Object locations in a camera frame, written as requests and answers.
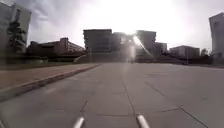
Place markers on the dark block building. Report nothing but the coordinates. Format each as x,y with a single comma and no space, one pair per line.
97,41

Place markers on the grey concrete road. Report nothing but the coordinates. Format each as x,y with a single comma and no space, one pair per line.
133,93

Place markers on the dark tower building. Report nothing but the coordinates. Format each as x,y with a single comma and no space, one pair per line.
146,41

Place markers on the low reddish building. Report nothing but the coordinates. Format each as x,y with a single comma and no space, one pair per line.
56,47

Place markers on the robot's own part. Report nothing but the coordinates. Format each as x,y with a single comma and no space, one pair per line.
78,122
143,121

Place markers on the low pale building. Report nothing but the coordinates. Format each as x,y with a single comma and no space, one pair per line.
185,52

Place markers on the reddish paved sidewalk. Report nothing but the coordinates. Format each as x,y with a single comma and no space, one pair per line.
30,75

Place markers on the tall glass building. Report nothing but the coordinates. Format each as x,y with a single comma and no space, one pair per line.
15,30

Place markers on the pale tall building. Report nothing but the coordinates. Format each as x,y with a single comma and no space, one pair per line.
217,35

